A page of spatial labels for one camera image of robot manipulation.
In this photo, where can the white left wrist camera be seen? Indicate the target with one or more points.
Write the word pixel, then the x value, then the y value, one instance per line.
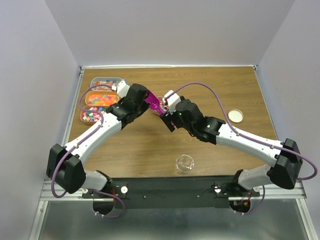
pixel 121 88

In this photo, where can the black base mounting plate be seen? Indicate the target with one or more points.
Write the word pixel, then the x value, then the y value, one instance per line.
pixel 178 192

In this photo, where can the orange tray of gummies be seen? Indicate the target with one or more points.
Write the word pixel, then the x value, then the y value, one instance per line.
pixel 101 98

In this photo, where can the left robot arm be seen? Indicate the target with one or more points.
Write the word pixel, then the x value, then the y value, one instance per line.
pixel 66 163

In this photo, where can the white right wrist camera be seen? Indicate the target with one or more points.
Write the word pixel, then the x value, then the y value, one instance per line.
pixel 171 101

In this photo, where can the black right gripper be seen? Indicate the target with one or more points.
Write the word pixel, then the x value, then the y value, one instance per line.
pixel 168 117

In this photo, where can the magenta plastic scoop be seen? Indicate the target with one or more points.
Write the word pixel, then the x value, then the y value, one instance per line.
pixel 154 104

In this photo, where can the clear plastic jar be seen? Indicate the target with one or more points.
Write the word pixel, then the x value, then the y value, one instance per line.
pixel 184 163

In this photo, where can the white jar lid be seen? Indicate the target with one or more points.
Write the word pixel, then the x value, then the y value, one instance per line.
pixel 235 115

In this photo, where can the pink tray of wrapped candies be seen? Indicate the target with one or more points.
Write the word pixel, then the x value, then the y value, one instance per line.
pixel 90 118

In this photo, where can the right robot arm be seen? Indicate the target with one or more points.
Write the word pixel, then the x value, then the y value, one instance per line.
pixel 281 161

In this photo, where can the grey tray of candy sticks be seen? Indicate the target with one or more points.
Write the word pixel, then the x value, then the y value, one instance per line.
pixel 104 83

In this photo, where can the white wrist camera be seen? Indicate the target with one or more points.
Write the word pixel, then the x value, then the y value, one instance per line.
pixel 121 88
pixel 171 101

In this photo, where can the pink tray of lollipops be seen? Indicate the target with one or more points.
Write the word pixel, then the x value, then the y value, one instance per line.
pixel 163 106

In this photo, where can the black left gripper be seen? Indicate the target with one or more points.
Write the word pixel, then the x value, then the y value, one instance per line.
pixel 145 106

